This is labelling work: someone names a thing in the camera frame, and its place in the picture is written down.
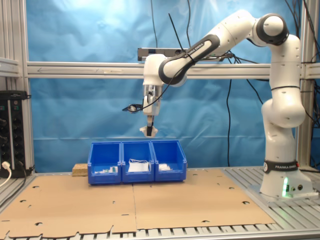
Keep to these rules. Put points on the crinkled clear bag packet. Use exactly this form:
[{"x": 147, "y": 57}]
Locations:
[{"x": 166, "y": 167}]

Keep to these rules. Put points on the blue bin with clear packets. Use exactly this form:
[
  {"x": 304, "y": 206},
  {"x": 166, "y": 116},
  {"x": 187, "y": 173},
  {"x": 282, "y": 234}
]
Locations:
[{"x": 170, "y": 152}]

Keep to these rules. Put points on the chipboard wood panel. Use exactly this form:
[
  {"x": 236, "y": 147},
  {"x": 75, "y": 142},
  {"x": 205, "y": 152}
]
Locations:
[{"x": 80, "y": 170}]

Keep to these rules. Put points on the aluminium frame post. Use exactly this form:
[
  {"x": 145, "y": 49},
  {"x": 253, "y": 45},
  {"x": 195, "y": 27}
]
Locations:
[
  {"x": 303, "y": 147},
  {"x": 15, "y": 30}
]

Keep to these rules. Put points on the white printed packet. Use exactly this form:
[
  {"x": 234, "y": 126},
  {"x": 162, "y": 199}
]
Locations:
[{"x": 155, "y": 131}]

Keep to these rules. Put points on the blue bin with face masks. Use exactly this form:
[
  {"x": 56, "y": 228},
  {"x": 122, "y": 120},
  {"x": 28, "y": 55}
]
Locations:
[{"x": 137, "y": 150}]

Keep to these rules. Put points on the black power distribution unit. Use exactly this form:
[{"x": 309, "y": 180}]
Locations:
[{"x": 12, "y": 130}]

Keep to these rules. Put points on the blue bin with green packets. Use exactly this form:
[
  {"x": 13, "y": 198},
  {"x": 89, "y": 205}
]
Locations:
[{"x": 105, "y": 152}]

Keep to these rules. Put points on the green item clear packet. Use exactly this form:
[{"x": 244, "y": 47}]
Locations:
[
  {"x": 101, "y": 172},
  {"x": 113, "y": 169}
]

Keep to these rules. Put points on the light face mask stack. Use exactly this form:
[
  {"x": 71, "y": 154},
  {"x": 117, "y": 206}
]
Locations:
[{"x": 137, "y": 167}]

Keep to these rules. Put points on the aluminium cross beam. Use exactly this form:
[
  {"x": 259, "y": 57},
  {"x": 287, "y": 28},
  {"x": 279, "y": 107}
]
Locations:
[{"x": 87, "y": 70}]

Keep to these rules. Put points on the brown cardboard sheet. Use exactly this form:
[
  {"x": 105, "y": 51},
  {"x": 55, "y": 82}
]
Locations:
[
  {"x": 200, "y": 200},
  {"x": 75, "y": 205}
]

